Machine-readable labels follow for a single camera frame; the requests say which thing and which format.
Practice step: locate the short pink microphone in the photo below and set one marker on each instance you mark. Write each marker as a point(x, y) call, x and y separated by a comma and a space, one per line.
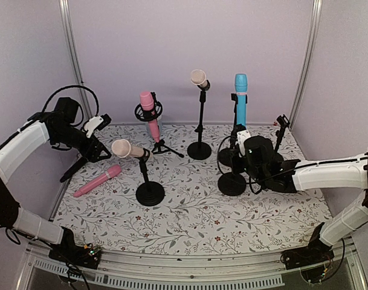
point(110, 173)

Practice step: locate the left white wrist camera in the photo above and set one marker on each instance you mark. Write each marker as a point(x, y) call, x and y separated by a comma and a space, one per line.
point(96, 123)

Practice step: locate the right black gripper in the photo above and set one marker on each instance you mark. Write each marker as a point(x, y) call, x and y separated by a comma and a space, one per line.
point(235, 168)

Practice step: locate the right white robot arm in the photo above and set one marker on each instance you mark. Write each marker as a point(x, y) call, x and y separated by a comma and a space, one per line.
point(263, 164)

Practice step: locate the aluminium frame post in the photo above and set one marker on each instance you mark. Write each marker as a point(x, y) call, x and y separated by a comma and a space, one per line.
point(71, 46)
point(312, 37)

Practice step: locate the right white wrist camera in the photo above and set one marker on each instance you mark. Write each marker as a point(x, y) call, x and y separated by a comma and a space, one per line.
point(242, 135)

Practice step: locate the front aluminium rail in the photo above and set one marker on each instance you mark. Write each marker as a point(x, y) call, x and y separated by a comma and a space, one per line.
point(262, 270)

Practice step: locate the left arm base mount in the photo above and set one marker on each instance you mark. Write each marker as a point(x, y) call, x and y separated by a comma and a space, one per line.
point(86, 256)

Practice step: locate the left aluminium frame post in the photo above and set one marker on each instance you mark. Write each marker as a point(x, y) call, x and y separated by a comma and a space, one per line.
point(71, 46)

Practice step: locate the blue microphone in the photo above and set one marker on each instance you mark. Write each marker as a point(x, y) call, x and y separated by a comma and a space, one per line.
point(241, 88)

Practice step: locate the tall pink microphone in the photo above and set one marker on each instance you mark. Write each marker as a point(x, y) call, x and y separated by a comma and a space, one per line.
point(148, 104)

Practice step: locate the black microphone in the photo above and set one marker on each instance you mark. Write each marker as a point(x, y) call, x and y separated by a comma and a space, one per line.
point(73, 169)

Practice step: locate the black tripod shock-mount stand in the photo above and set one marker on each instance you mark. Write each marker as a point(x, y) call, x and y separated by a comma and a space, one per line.
point(161, 147)

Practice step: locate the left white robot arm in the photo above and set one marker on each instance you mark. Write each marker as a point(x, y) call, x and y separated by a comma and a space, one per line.
point(56, 128)

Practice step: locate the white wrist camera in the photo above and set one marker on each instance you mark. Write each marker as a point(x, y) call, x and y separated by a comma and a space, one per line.
point(96, 123)
point(242, 135)

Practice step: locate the floral table mat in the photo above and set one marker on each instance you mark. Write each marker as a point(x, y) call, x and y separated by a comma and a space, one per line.
point(194, 217)

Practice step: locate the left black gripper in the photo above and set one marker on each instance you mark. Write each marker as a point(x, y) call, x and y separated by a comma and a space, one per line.
point(93, 156)

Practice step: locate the right aluminium frame post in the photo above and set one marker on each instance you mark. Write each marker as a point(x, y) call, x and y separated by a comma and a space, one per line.
point(312, 37)

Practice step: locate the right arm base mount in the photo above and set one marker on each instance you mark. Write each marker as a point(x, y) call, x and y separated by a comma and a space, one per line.
point(305, 256)

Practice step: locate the round stand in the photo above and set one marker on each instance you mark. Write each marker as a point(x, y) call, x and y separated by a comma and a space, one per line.
point(284, 123)
point(149, 193)
point(200, 150)
point(232, 184)
point(224, 154)

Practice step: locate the beige microphone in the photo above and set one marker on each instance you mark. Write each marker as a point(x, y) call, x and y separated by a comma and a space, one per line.
point(198, 77)
point(123, 148)

